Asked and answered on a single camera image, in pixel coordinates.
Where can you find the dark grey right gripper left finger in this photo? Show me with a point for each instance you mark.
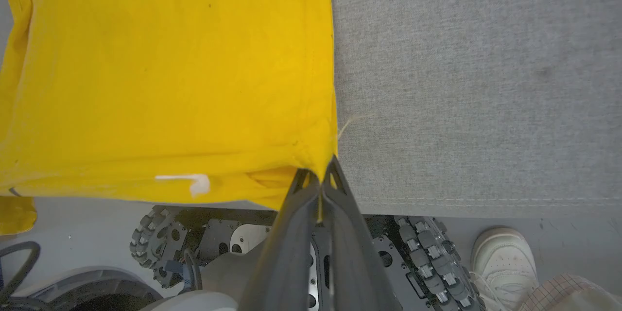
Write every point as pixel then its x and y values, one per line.
pixel 286 262

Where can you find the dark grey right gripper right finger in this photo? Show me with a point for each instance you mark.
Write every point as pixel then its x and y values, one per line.
pixel 354 267

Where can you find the yellow tiger-print hooded garment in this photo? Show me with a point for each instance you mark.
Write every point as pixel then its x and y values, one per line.
pixel 170 82

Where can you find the black metal robot base chassis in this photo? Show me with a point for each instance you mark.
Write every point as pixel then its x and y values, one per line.
pixel 391 272

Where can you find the white grey robot waist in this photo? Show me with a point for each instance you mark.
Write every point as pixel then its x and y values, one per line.
pixel 228 272

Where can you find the grey mecanum wheel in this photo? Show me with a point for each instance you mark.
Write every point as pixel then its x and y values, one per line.
pixel 158 243
pixel 437 262

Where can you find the white sneaker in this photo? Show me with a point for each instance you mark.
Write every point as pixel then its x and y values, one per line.
pixel 503 257

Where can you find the grey round robot housing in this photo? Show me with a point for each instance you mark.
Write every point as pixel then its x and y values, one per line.
pixel 87 277

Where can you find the grey fabric sofa cushion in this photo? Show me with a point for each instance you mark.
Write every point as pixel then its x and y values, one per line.
pixel 461 82

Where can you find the plaid trouser leg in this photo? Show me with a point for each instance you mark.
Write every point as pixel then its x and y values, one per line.
pixel 568 294

